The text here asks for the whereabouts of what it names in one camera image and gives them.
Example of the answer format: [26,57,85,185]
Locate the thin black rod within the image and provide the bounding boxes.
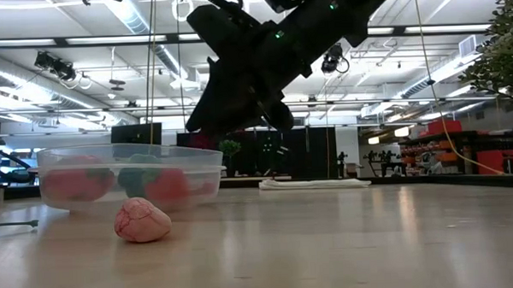
[0,219,40,229]

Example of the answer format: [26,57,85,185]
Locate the black ceiling camera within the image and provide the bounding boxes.
[320,42,350,75]

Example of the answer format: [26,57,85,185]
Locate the white paper sheet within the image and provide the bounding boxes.
[257,175,373,192]

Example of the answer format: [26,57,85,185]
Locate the red toy bell pepper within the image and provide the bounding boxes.
[40,153,116,203]

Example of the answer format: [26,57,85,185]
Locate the pink toy lychee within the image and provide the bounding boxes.
[112,196,174,244]

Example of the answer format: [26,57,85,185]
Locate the black background monitor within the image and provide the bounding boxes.
[109,121,163,146]

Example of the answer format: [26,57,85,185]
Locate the yellow hanging cable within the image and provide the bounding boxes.
[412,0,506,179]

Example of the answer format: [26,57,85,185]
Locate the silver ceiling duct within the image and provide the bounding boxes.
[101,0,189,82]

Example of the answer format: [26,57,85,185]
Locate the clear plastic tupperware container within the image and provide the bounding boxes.
[27,139,229,215]

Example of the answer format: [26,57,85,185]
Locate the green toy bell pepper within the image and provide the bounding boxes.
[115,152,163,199]

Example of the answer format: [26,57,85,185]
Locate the artificial white flowered plant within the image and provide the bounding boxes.
[456,0,513,113]

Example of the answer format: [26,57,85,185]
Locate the black ceiling device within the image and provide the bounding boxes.
[33,50,78,83]

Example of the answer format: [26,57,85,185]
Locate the red toy strawberry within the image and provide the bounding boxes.
[144,167,192,205]

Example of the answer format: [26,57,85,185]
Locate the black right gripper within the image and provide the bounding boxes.
[180,0,315,137]

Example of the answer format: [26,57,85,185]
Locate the small green background plant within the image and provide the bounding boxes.
[218,138,243,179]

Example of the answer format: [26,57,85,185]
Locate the black background partition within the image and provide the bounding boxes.
[176,126,339,185]

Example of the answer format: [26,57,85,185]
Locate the red toy tomato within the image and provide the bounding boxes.
[195,179,220,197]

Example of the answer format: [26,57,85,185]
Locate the thin hanging cables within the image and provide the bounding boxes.
[141,0,162,144]

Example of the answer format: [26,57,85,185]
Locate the red storage bin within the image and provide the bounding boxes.
[475,149,513,176]

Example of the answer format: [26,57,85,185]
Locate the shelf with red bins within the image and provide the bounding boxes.
[398,117,481,178]

